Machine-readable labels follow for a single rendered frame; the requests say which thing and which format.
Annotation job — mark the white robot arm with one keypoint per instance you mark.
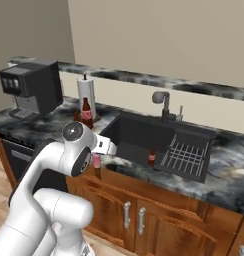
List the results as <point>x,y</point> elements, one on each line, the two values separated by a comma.
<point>34,186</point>

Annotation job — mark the grey tap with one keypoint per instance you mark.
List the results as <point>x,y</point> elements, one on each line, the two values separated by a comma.
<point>165,103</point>

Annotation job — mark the white paper towel roll holder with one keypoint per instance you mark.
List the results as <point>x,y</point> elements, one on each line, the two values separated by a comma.
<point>86,88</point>

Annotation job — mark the small brown bottle red label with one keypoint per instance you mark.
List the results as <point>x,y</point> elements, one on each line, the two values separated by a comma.
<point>152,157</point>

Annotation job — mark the dark grey sink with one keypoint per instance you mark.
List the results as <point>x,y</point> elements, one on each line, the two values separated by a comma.
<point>137,136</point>

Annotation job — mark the large brown bottle pink label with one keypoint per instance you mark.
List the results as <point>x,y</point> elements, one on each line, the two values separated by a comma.
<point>97,162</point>
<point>87,115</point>

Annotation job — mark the black coffee machine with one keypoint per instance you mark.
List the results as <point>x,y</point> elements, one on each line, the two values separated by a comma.
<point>34,86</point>

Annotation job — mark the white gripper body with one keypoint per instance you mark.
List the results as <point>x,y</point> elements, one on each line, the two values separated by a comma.
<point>111,147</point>

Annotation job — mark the grey soap dispenser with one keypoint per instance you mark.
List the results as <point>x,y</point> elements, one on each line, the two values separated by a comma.
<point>180,114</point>

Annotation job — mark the dark dish rack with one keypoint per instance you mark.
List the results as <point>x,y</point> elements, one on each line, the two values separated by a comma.
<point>189,155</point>

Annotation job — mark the brown wooden cupboard door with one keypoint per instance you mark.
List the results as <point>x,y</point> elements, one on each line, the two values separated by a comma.
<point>242,238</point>
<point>107,206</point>
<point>180,230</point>

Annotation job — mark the black dishwasher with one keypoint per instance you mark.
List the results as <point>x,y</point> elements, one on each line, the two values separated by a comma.
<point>19,160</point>

